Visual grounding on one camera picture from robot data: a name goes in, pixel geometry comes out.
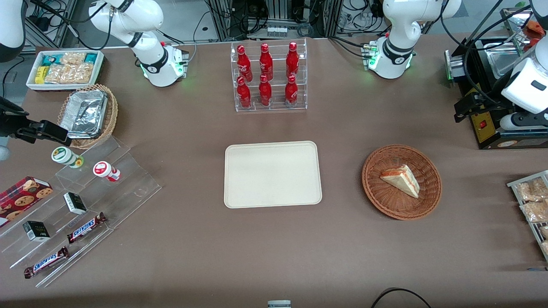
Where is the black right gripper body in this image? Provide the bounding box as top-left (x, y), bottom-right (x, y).
top-left (0, 96), bottom-right (31, 138)

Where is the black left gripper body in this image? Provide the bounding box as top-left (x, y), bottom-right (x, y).
top-left (465, 92), bottom-right (510, 117)

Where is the triangle sandwich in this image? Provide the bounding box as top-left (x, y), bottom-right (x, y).
top-left (380, 165), bottom-right (420, 199)

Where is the light wicker basket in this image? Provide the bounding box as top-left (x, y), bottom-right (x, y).
top-left (57, 84), bottom-right (119, 150)

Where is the brown wicker basket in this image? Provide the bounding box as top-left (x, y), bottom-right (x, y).
top-left (362, 145), bottom-right (442, 221)

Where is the cream plastic tray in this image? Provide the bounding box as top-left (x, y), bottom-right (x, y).
top-left (224, 141), bottom-right (323, 209)

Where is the green lid yogurt cup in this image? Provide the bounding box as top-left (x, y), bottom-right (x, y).
top-left (51, 146), bottom-right (84, 169)

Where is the black hot food showcase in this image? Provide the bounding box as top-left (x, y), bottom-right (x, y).
top-left (444, 6), bottom-right (548, 150)

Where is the aluminium foil container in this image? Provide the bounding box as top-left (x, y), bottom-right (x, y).
top-left (60, 89), bottom-right (108, 139)

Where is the clear bag of crackers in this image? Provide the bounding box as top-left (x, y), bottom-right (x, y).
top-left (60, 51), bottom-right (87, 66)
top-left (45, 63), bottom-right (94, 84)

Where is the red cookie box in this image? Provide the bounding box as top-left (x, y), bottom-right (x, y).
top-left (0, 176), bottom-right (54, 228)

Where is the red lid yogurt cup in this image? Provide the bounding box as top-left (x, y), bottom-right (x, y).
top-left (93, 161), bottom-right (121, 182)

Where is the small black box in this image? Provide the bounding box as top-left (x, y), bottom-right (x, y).
top-left (63, 192), bottom-right (88, 215)
top-left (23, 221), bottom-right (51, 243)

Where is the white snack bin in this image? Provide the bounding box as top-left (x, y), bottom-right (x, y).
top-left (26, 50), bottom-right (105, 92)

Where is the clear acrylic stepped stand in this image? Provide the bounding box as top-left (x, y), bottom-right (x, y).
top-left (0, 136), bottom-right (162, 288)

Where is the snickers chocolate bar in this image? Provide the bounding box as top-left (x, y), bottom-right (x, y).
top-left (24, 246), bottom-right (69, 279)
top-left (67, 212), bottom-right (107, 244)

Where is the red cola bottle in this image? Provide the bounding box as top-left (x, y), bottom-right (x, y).
top-left (258, 74), bottom-right (273, 107)
top-left (284, 75), bottom-right (299, 107)
top-left (259, 43), bottom-right (274, 81)
top-left (286, 42), bottom-right (300, 79)
top-left (237, 45), bottom-right (253, 82)
top-left (236, 77), bottom-right (252, 109)

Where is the clear acrylic bottle rack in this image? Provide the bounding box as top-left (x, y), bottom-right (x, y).
top-left (230, 38), bottom-right (308, 113)

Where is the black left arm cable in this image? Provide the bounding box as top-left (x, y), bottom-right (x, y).
top-left (440, 0), bottom-right (533, 110)

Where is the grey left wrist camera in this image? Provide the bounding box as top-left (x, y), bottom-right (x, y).
top-left (500, 112), bottom-right (548, 131)

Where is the grey wire rack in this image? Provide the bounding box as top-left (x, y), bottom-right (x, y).
top-left (507, 170), bottom-right (548, 262)

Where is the black looped cable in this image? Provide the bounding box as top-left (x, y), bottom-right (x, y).
top-left (370, 288), bottom-right (433, 308)

